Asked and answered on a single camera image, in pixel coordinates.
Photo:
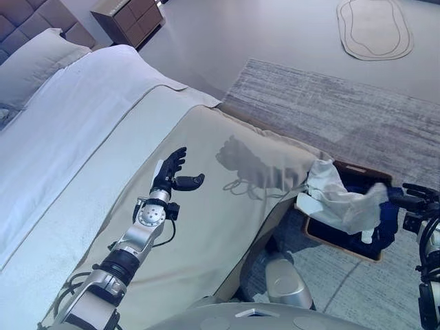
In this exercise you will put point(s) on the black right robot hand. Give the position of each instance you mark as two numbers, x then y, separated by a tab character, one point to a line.
419	201

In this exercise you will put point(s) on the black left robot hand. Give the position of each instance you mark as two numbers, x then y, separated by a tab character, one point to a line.
166	172

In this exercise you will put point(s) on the navy blue garment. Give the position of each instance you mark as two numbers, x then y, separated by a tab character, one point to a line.
390	216

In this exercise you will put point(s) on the white garment with blue tag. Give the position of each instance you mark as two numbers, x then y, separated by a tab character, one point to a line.
330	196

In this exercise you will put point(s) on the black garment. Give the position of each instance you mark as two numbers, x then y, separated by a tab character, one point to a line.
337	240

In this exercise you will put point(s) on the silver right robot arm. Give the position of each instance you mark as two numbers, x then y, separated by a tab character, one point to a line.
431	247

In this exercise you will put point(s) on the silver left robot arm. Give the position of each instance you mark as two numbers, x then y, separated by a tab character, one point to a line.
137	237

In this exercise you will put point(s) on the bed with beige cover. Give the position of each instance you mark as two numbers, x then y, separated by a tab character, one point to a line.
213	223

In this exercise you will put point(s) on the woven wicker basket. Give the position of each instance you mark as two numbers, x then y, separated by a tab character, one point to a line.
343	251

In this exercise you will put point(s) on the white textured bed sheet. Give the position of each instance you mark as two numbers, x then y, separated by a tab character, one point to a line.
68	213

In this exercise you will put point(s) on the white duvet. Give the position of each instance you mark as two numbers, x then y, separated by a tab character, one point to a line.
68	110

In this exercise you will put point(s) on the brown wooden nightstand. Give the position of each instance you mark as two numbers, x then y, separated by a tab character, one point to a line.
130	20

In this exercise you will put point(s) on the silver right robot leg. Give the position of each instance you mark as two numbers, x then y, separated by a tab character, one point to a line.
285	285

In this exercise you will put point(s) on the plain light grey pillow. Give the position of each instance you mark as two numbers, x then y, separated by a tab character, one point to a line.
34	62

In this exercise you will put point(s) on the patterned grey pillow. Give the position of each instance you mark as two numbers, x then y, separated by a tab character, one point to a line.
3	115

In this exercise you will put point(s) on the grey robot torso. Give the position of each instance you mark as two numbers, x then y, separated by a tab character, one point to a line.
261	319

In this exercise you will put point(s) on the small oval beige rug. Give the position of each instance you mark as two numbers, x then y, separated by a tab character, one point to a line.
374	29

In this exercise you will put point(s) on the brown padded headboard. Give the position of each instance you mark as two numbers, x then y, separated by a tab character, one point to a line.
31	20

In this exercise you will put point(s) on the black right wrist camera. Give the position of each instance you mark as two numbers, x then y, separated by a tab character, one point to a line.
414	222

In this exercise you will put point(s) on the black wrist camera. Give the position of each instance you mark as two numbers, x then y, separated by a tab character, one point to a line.
174	211
414	222

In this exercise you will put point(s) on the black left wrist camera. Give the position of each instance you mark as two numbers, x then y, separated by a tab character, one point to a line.
174	211

